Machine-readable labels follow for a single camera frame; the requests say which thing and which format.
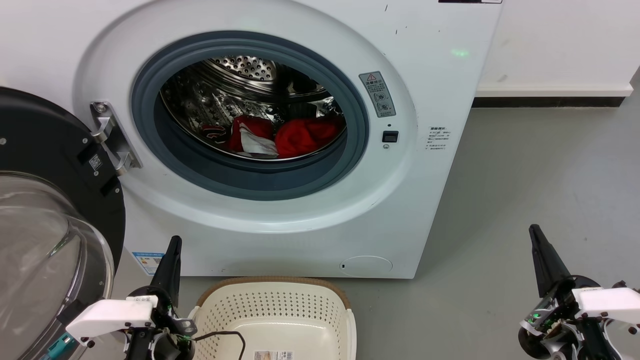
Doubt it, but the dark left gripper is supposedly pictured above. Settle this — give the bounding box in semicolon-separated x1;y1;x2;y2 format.
131;236;197;338

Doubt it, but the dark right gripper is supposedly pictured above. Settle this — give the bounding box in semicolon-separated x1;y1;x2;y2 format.
517;225;601;360

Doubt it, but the red basketball jersey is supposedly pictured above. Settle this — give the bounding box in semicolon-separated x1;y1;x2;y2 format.
200;114;346;160

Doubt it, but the cream plastic laundry basket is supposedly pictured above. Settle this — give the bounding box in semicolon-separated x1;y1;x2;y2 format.
187;276;357;360

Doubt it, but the stainless steel washing machine drum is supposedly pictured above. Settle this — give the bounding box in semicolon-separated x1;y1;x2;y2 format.
160;55;347;162

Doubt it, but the black glass washer door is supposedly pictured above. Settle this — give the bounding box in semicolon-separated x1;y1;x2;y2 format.
0;86;126;360

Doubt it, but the blue energy label sticker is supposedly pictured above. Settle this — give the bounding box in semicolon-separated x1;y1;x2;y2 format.
132;251;166;276

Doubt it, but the grey rubber door gasket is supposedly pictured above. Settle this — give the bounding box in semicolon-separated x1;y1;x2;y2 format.
131;31;370;202

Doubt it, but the white front-load washing machine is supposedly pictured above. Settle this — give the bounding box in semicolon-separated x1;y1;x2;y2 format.
0;0;503;279

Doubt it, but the silver metal door hinge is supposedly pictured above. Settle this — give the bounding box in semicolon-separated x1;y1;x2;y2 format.
90;101;143;176

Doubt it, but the small printed text label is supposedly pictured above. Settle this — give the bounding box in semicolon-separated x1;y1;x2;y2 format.
426;126;451;153

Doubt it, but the white and black baseboard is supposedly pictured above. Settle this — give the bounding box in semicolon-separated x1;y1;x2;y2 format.
472;82;634;108

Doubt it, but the round white filter cover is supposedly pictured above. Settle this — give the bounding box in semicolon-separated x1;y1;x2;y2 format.
340;255;393;278

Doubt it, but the grey warning sticker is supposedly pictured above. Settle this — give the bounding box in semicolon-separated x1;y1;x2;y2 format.
358;71;397;119

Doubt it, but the thin black cable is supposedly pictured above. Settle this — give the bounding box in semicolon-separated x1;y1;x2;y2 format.
192;331;247;360

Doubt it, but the teal cable connector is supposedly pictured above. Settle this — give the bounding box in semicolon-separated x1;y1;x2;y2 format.
42;332;76;360

